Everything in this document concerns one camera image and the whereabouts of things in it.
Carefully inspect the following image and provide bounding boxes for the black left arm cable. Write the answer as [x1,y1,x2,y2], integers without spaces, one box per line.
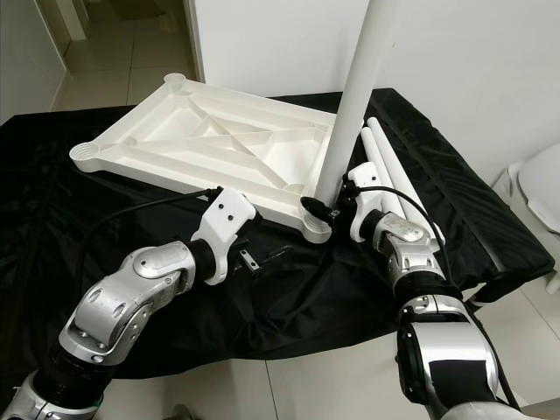
[74,186,222,281]

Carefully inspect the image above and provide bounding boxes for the white plastic table top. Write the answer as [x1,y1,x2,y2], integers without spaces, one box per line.
[70,73,368,244]

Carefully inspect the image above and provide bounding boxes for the white door frame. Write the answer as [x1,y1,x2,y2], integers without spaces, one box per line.
[184,0,207,80]

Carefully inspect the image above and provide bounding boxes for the black table cloth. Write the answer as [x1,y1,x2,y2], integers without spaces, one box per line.
[0,87,557,382]

